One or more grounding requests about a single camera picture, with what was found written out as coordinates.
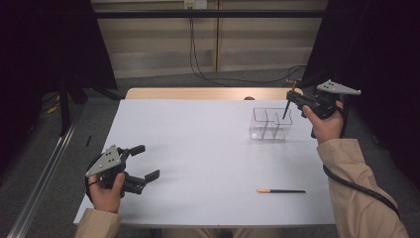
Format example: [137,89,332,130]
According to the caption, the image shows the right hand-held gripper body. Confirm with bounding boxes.
[302,79,363,120]

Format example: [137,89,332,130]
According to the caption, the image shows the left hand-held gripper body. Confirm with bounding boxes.
[84,144,148,198]

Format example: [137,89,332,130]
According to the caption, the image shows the black pencil orange end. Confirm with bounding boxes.
[281,78,298,121]
[257,188,307,194]

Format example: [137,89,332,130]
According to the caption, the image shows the clear acrylic pen holder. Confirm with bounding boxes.
[249,107,294,141]

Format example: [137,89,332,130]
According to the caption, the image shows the person's left hand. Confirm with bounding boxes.
[88,172,127,214]

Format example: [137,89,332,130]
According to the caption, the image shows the person's right hand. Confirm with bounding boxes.
[301,100,346,146]

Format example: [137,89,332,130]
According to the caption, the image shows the black curtain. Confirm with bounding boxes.
[0,0,118,177]
[301,0,420,189]

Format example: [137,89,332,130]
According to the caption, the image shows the black metal stand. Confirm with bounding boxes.
[57,77,72,137]

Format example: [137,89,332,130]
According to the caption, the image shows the wooden table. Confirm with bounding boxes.
[124,86,304,101]

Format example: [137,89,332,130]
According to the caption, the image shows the black horizontal bar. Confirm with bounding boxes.
[93,9,326,19]

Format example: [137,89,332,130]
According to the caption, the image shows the left hand-held gripper black cable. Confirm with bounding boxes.
[84,155,102,203]

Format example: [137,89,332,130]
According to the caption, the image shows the hand-held gripper black cable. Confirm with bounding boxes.
[310,95,401,220]
[84,155,102,203]

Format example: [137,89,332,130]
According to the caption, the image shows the black power cable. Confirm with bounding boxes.
[188,8,232,88]
[190,8,308,84]

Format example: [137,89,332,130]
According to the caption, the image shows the aluminium floor rail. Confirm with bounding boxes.
[6,108,83,238]

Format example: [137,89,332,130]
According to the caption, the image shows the right hand-held gripper black cable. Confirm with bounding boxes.
[310,95,401,220]

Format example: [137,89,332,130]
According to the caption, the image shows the white wall socket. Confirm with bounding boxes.
[183,0,208,10]

